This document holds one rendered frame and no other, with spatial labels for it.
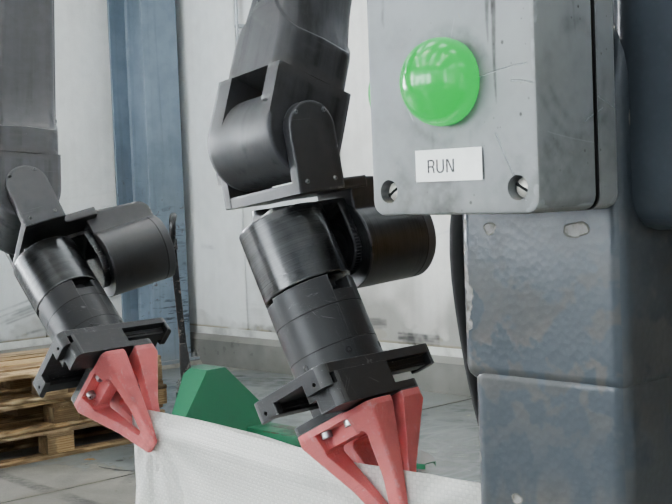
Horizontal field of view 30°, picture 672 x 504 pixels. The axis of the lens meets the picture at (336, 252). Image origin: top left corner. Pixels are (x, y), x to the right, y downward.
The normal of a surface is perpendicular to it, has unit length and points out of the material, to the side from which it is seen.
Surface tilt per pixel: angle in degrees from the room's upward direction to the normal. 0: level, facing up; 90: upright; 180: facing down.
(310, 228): 65
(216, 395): 75
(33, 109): 51
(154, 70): 90
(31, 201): 59
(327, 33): 71
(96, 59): 90
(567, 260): 90
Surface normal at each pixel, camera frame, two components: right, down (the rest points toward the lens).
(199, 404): 0.65, -0.24
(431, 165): -0.72, 0.07
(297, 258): 0.01, -0.28
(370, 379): 0.65, -0.44
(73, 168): 0.69, 0.01
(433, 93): -0.36, 0.31
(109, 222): 0.32, -0.48
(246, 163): -0.62, 0.53
